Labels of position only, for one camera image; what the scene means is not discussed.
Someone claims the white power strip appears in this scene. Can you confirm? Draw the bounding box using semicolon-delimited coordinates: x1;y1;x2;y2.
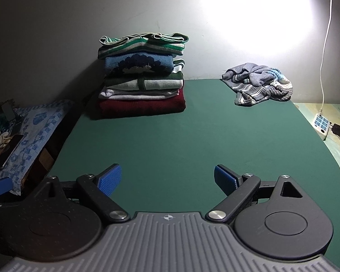
312;113;332;141

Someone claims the green white folded shirt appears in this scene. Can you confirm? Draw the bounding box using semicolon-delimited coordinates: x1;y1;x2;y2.
105;59;185;91

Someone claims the dark red folded sweater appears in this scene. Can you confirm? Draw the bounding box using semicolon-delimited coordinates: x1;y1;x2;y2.
98;88;187;119

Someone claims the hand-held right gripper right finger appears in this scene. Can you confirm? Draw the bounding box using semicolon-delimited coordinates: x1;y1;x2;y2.
205;164;304;223

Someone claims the black smartphone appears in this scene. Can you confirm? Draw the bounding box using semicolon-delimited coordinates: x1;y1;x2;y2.
0;134;25;169

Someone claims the blue patterned folded sweater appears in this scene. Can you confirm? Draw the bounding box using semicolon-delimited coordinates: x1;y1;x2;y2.
104;52;175;76

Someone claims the blue floral cloth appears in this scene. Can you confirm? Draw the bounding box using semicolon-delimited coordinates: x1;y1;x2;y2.
0;99;75;197

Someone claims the crumpled grey plaid garment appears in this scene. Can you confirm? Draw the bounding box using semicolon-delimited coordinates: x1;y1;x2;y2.
221;62;294;107

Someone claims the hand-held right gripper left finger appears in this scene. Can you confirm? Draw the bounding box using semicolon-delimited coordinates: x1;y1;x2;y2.
34;163;131;223

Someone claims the white folded garment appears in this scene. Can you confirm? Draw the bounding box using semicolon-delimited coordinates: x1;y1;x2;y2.
99;86;181;101

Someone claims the green white striped shirt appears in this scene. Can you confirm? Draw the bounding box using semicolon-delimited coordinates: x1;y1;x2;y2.
98;32;190;61

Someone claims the white power cable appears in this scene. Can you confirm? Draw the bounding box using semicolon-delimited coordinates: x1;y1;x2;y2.
319;0;334;116

